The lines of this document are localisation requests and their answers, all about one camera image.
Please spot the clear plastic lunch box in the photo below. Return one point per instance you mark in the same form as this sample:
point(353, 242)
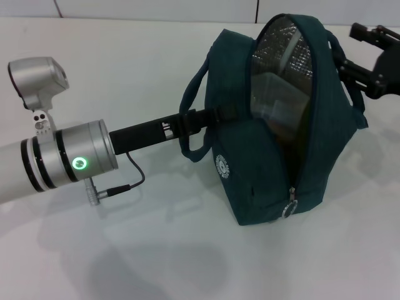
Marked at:
point(275, 93)

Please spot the dark blue insulated lunch bag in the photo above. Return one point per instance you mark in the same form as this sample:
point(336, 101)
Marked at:
point(250, 175)

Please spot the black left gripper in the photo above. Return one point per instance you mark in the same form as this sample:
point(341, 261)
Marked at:
point(140, 137)

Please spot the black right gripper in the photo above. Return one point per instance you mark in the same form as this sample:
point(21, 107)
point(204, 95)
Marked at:
point(389, 68)

